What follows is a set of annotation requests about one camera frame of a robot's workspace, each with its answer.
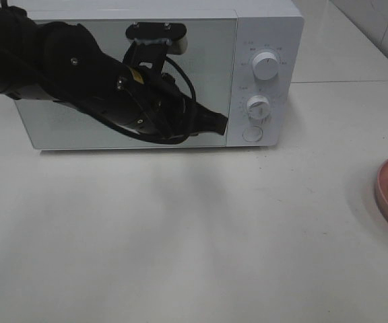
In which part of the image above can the round white door button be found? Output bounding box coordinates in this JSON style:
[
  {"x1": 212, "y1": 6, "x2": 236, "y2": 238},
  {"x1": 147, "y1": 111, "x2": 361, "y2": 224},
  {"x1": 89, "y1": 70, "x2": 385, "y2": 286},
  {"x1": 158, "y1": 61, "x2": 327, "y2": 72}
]
[{"x1": 242, "y1": 126, "x2": 263, "y2": 143}]

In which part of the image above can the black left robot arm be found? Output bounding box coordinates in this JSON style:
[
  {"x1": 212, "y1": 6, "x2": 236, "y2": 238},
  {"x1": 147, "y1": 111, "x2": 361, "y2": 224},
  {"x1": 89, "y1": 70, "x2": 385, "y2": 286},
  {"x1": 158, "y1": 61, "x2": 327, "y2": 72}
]
[{"x1": 0, "y1": 1, "x2": 228, "y2": 145}]

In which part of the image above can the white microwave oven body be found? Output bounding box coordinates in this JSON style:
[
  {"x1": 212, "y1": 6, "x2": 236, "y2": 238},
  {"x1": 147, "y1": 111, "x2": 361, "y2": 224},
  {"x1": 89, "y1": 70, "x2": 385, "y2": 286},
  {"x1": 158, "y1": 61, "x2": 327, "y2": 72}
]
[{"x1": 0, "y1": 1, "x2": 304, "y2": 149}]

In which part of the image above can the lower white timer knob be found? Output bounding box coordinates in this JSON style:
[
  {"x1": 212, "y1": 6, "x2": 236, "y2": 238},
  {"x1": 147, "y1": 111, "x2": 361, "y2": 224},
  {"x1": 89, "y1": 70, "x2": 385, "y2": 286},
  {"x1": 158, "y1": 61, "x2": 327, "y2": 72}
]
[{"x1": 246, "y1": 96, "x2": 271, "y2": 120}]

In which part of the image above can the upper white power knob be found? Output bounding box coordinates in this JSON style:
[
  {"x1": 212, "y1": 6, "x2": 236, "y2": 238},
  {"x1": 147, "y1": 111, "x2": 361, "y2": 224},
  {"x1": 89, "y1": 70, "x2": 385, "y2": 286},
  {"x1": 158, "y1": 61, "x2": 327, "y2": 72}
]
[{"x1": 251, "y1": 49, "x2": 280, "y2": 81}]

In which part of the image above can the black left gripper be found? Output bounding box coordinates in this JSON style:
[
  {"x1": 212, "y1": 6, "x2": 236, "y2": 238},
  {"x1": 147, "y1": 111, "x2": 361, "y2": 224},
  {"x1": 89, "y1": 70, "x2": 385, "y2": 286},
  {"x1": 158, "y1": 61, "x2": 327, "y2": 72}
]
[{"x1": 112, "y1": 67, "x2": 228, "y2": 138}]

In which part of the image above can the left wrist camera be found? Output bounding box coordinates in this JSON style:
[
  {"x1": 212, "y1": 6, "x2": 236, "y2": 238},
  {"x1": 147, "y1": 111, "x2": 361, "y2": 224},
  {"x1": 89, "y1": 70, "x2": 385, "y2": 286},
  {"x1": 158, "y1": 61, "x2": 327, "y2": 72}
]
[{"x1": 125, "y1": 22, "x2": 188, "y2": 55}]

